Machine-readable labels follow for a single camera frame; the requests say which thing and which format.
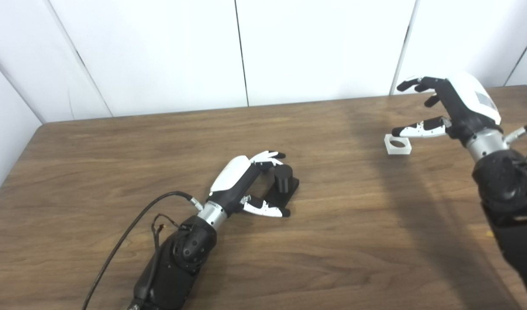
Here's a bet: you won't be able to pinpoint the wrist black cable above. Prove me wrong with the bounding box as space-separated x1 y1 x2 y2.
504 123 527 145
81 191 204 310

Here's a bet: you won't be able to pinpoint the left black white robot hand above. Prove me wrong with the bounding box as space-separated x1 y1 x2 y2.
207 151 291 218

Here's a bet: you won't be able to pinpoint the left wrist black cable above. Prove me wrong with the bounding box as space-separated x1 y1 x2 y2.
81 191 204 310

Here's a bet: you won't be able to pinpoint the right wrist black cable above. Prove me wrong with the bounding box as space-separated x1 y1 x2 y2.
504 123 527 145

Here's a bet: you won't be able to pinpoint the left arm thin wires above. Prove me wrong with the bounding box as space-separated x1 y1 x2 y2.
151 213 180 251

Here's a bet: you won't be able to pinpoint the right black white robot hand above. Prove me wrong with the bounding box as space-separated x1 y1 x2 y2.
391 72 503 141

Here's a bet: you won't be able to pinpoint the black peg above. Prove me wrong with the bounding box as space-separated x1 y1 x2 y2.
262 164 300 211

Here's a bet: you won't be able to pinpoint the white square piece with hole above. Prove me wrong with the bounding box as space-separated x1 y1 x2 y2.
384 134 413 155

